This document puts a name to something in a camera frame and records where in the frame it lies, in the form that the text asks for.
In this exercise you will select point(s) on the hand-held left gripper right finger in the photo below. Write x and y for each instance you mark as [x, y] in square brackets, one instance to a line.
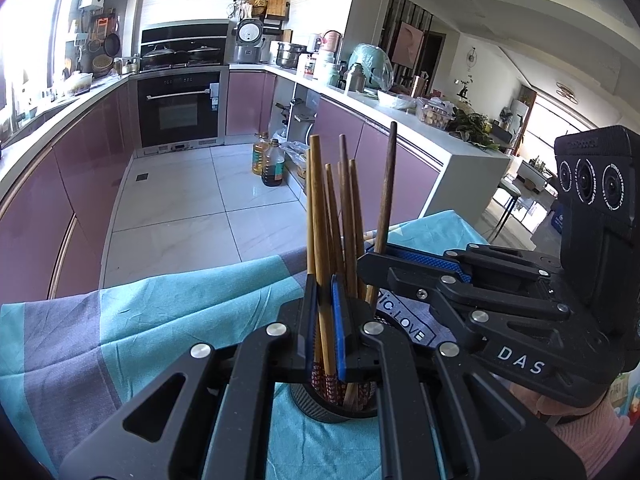
[339, 330]

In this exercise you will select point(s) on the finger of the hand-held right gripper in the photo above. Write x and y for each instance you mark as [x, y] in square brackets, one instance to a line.
[425, 260]
[400, 275]

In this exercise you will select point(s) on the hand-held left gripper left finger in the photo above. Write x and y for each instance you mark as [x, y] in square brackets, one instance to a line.
[307, 330]

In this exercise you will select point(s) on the black mesh utensil holder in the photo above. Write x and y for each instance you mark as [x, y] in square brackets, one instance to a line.
[310, 407]

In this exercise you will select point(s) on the wooden chopstick red patterned end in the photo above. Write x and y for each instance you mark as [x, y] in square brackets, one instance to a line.
[309, 210]
[357, 210]
[346, 185]

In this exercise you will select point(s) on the dark wooden chopstick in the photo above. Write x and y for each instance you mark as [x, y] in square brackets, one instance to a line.
[386, 185]

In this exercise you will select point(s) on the bundle of wooden chopsticks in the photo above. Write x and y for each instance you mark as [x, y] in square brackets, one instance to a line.
[320, 240]

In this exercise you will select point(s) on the person's right forearm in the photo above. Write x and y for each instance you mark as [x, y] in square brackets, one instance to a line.
[595, 440]

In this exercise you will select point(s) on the person's right hand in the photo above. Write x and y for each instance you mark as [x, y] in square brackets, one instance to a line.
[535, 402]

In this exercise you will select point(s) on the dining stool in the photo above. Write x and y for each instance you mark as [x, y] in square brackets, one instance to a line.
[507, 200]

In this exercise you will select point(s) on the pink kitchen base cabinets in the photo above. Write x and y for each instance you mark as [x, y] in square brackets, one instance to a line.
[350, 145]
[60, 185]

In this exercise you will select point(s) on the leafy green vegetables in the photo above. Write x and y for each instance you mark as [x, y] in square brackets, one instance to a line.
[472, 130]

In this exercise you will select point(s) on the clear food container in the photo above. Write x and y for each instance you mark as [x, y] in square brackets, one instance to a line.
[434, 112]

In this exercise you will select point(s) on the teal and grey printed tablecloth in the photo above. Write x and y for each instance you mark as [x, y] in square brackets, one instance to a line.
[150, 320]

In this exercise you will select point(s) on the white plastic bag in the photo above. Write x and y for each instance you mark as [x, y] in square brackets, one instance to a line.
[395, 100]

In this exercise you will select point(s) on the dark sauce bottle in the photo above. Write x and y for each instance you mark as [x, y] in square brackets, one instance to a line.
[273, 167]

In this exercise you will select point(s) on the yellow cooking oil bottle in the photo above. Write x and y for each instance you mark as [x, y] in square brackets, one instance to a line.
[260, 157]

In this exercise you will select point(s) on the stainless steel flask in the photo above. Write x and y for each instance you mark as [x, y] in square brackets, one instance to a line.
[354, 77]

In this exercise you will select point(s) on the stainless steel stockpot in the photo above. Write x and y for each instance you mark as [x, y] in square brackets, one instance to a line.
[290, 56]

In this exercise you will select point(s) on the black built-in oven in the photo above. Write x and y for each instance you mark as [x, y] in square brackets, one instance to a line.
[177, 110]

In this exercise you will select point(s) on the white rice cooker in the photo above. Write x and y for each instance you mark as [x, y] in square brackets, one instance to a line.
[248, 40]

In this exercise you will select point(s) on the black lidded wok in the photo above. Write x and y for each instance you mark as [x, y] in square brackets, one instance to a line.
[204, 55]
[159, 57]

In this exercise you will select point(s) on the wooden cutting board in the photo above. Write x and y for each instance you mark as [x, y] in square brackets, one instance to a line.
[276, 6]

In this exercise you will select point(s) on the black range hood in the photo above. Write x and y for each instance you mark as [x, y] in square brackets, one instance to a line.
[185, 37]

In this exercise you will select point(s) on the white casserole pot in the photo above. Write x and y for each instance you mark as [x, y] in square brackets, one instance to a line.
[77, 85]

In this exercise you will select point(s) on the hanging black frying pan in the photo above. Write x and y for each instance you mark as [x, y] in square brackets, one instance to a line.
[112, 45]

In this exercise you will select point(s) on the kitchen window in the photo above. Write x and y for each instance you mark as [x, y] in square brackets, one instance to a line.
[30, 35]

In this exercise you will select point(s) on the brown wall painting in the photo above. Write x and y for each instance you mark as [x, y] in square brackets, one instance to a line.
[407, 45]

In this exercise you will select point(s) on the black wall utensil rack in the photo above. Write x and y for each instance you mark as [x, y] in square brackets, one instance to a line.
[255, 10]

